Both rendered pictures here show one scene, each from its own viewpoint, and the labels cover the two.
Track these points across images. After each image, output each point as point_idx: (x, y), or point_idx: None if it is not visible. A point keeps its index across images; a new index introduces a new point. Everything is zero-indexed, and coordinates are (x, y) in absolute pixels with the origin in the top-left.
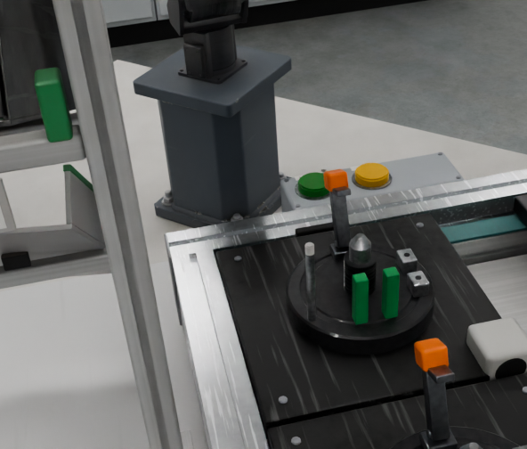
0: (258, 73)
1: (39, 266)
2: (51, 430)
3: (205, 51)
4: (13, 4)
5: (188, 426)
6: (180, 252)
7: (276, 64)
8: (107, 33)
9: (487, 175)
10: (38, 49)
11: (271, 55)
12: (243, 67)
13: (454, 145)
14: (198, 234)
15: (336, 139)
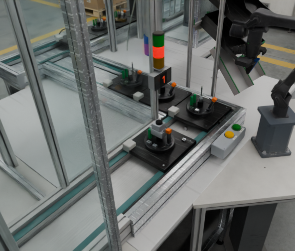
0: (267, 116)
1: None
2: (230, 102)
3: None
4: (208, 20)
5: None
6: (238, 107)
7: (268, 120)
8: (216, 36)
9: (225, 187)
10: (212, 28)
11: (274, 123)
12: (273, 116)
13: (245, 195)
14: (240, 110)
15: (278, 181)
